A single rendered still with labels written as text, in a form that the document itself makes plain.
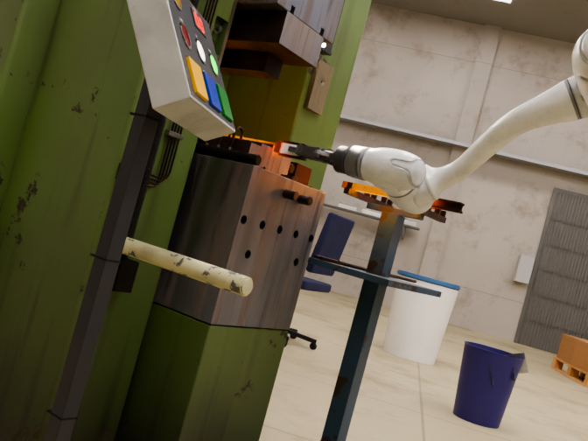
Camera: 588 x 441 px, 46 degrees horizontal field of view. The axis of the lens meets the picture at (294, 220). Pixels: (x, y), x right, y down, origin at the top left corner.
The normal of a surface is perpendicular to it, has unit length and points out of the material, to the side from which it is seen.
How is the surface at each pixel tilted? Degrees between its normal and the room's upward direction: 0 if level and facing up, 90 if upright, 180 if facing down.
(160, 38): 90
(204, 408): 90
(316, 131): 90
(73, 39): 90
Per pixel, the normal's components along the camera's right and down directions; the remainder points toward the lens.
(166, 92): -0.17, -0.07
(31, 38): 0.79, 0.20
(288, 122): -0.55, -0.17
